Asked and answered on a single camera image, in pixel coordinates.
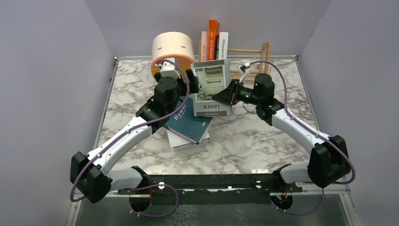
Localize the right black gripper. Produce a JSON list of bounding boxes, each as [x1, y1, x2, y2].
[[212, 79, 262, 105]]

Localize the grey landscape cover book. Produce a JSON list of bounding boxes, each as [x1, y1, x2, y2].
[[191, 59, 231, 117]]

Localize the dark teal book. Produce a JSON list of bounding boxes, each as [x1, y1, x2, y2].
[[164, 97, 213, 144]]

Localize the pink flower cover book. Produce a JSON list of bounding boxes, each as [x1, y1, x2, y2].
[[199, 31, 208, 62]]

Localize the white cover book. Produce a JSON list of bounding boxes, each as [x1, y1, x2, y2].
[[217, 32, 229, 60]]

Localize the orange fashion show book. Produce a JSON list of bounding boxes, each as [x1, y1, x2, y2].
[[207, 19, 220, 61]]

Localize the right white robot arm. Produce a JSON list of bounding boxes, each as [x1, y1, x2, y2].
[[212, 73, 353, 192]]

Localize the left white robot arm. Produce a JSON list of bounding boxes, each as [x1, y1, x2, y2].
[[70, 69, 199, 203]]

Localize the bottom stacked books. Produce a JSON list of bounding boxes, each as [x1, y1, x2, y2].
[[167, 130, 210, 151]]

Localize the cream and orange bread box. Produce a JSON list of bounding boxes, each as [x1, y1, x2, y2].
[[151, 32, 195, 77]]

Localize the wooden book rack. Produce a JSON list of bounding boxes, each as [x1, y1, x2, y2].
[[197, 39, 272, 83]]

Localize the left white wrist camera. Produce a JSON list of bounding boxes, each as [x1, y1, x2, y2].
[[160, 61, 180, 79]]

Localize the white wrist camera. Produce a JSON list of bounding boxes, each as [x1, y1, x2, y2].
[[237, 63, 251, 83], [160, 61, 180, 79]]

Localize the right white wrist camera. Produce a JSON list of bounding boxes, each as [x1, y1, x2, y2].
[[237, 63, 251, 83]]

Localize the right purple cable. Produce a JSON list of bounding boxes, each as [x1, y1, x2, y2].
[[246, 61, 356, 216]]

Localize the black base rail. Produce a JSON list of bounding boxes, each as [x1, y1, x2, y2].
[[118, 173, 302, 205]]

